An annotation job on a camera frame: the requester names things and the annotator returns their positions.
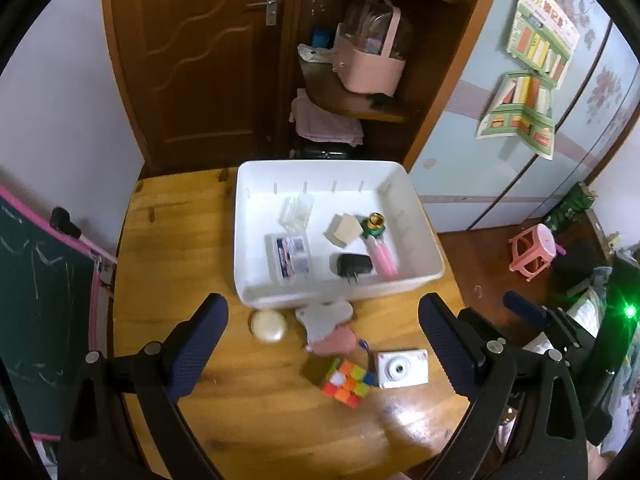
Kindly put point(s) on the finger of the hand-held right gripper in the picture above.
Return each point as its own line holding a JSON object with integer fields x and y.
{"x": 525, "y": 307}
{"x": 482, "y": 321}

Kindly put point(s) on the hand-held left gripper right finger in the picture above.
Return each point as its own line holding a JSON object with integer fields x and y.
{"x": 447, "y": 345}

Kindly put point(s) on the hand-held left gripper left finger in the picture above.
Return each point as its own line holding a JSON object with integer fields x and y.
{"x": 197, "y": 345}

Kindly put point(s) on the white plastic bin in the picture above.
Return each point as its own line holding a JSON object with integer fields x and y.
{"x": 260, "y": 260}

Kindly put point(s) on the pink tube with green cap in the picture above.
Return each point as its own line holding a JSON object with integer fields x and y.
{"x": 384, "y": 259}

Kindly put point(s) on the black charger plug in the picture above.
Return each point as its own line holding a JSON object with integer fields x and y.
{"x": 354, "y": 266}

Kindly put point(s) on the clear box with label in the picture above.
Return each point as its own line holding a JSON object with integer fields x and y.
{"x": 289, "y": 259}

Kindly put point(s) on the beige block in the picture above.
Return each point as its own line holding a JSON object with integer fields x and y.
{"x": 344, "y": 229}

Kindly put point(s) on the small clear plastic box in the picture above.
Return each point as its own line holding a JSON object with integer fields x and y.
{"x": 297, "y": 212}

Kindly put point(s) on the white checkered towel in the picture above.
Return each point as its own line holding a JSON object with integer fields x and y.
{"x": 585, "y": 310}

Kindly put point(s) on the pink plastic stool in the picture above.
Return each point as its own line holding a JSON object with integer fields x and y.
{"x": 540, "y": 247}

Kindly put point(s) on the round cream compact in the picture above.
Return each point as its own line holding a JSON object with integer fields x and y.
{"x": 268, "y": 326}

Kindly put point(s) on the green package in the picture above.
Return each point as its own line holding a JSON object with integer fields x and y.
{"x": 570, "y": 207}

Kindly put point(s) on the pink round case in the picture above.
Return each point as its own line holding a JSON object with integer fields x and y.
{"x": 337, "y": 341}

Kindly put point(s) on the colourful puzzle cube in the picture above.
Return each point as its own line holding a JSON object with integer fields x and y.
{"x": 340, "y": 382}

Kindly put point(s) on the white plastic holder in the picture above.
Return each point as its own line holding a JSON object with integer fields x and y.
{"x": 322, "y": 316}

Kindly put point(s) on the light blue floral wardrobe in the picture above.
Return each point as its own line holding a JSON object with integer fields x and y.
{"x": 465, "y": 160}

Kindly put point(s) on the black clip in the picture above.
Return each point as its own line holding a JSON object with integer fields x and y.
{"x": 65, "y": 221}

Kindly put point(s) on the pink folded towel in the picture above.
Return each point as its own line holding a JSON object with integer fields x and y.
{"x": 325, "y": 122}

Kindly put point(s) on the wooden shelf cabinet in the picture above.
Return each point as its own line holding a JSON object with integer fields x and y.
{"x": 450, "y": 60}

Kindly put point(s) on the pink basket with clear dome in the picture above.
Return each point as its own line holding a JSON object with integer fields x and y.
{"x": 372, "y": 70}

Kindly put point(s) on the brown wooden door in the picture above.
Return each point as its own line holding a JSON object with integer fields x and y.
{"x": 200, "y": 60}

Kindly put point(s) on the white packet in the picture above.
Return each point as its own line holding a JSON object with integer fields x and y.
{"x": 315, "y": 54}

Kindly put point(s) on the blue container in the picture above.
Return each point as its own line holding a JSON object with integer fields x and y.
{"x": 322, "y": 39}

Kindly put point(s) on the white toy camera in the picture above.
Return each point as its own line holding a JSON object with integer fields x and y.
{"x": 402, "y": 369}

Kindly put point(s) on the green chalkboard with pink frame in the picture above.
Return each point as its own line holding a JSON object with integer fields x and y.
{"x": 40, "y": 310}

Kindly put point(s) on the small green wall poster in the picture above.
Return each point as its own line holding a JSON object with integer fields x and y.
{"x": 520, "y": 115}

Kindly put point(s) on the large green wall poster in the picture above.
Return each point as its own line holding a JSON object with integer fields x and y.
{"x": 542, "y": 30}

